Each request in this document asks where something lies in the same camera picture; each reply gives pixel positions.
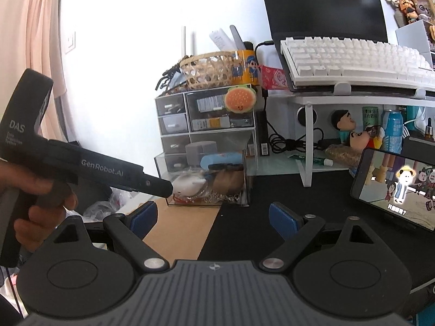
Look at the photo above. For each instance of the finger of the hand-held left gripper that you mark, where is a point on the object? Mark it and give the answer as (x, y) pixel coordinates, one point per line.
(158, 186)

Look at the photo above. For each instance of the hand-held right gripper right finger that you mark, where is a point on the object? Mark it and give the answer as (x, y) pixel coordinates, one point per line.
(283, 220)

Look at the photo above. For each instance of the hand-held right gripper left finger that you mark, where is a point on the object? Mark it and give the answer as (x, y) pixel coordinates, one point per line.
(144, 219)

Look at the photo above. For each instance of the white plush pouch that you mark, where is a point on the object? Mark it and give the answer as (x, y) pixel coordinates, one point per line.
(188, 185)

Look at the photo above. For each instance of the deep clear drawer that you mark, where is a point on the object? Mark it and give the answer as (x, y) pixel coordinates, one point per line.
(246, 183)

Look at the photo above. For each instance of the blue sunscreen bottle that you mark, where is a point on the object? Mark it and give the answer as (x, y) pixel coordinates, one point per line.
(222, 160)

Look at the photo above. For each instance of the small clear drawer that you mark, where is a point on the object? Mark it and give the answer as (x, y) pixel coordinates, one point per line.
(175, 143)
(173, 124)
(171, 105)
(174, 162)

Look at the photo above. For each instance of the white drawer organizer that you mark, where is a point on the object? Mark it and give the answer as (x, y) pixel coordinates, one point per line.
(187, 135)

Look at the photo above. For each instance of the large clear drawer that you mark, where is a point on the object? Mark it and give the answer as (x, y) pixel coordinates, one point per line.
(221, 122)
(210, 103)

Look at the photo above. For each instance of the person's left hand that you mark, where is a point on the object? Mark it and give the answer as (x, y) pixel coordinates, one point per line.
(47, 222)

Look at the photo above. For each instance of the clear plastic bag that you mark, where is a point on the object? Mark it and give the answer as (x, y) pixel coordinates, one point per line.
(108, 203)

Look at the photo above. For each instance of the black desk mat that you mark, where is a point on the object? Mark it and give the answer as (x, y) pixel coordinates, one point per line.
(244, 234)

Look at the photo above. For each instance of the grey round case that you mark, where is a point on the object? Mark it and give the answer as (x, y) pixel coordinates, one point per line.
(200, 152)

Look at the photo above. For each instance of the pale green glass plate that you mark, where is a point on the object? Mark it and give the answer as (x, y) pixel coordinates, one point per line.
(272, 166)

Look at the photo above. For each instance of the green white tube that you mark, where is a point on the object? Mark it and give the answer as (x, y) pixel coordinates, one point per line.
(309, 159)

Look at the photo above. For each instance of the brown pouch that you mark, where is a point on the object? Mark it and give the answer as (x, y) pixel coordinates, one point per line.
(227, 181)

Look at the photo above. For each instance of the black power strip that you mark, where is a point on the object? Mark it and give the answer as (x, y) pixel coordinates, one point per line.
(263, 135)

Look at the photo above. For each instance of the brown snack bar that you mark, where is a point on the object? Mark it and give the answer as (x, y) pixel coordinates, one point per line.
(343, 155)

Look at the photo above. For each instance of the pile of hair clips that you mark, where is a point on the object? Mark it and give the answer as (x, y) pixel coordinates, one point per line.
(166, 78)

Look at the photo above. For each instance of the cartoon boy figure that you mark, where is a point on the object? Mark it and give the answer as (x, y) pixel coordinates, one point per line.
(358, 141)
(343, 119)

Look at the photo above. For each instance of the black smartphone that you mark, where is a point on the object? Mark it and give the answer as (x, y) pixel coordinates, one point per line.
(397, 186)

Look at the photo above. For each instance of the burger plush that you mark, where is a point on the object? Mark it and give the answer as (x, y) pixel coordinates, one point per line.
(239, 99)

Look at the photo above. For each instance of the bamboo basket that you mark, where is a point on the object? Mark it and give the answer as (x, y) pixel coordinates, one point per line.
(207, 71)

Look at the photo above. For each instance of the white desk riser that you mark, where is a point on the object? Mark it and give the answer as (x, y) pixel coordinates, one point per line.
(340, 100)

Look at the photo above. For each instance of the white green drink can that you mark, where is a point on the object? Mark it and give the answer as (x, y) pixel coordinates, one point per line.
(370, 117)

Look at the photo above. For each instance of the pink curtain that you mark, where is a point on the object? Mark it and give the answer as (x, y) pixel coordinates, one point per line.
(30, 23)

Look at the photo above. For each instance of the blue drink can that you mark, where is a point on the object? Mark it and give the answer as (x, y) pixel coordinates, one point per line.
(392, 130)

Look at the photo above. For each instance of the red patterned pouch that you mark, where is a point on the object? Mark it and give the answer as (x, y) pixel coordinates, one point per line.
(273, 76)

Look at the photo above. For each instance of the yellow cartoon pen holder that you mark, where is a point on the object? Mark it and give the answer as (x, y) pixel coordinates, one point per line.
(244, 68)

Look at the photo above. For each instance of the white stick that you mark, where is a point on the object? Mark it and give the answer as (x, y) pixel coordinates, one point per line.
(184, 40)

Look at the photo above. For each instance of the teal bottle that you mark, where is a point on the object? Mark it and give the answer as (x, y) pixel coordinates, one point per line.
(413, 117)

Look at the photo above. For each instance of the grey nail file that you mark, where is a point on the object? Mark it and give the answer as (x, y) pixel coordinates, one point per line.
(238, 39)

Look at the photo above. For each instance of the small dropper bottle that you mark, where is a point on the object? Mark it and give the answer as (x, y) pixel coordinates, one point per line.
(430, 130)

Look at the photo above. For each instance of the white keyboard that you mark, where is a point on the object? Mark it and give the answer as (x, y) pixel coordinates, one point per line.
(340, 57)

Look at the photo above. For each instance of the black laptop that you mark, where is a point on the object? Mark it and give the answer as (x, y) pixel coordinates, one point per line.
(323, 3)

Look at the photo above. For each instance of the white box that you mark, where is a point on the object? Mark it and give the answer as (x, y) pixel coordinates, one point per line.
(414, 35)

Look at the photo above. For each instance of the orange cartoon figurine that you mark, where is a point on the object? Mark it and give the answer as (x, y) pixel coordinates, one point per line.
(404, 5)

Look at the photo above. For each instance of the white wall switch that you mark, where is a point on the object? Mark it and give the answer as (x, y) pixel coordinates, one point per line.
(70, 42)

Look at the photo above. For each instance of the wooden photo frame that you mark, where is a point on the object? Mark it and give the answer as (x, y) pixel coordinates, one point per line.
(423, 6)

